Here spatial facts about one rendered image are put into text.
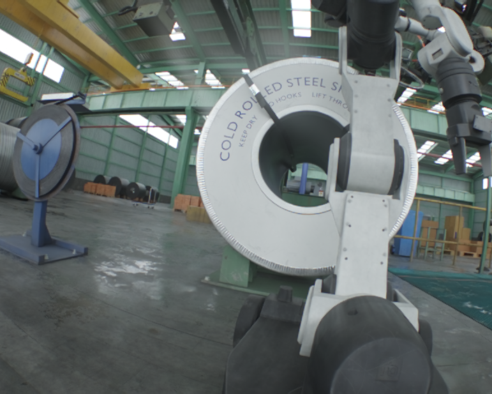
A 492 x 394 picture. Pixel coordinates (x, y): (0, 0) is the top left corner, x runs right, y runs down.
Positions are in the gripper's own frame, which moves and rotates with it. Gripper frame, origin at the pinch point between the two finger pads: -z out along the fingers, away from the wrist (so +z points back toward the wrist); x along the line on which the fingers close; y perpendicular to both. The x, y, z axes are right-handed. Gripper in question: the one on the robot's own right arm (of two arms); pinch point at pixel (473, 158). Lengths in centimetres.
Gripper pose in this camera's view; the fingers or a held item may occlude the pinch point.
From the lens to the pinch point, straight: 55.2
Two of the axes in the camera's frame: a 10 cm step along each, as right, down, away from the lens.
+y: -1.6, 0.9, 9.8
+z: -0.3, -10.0, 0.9
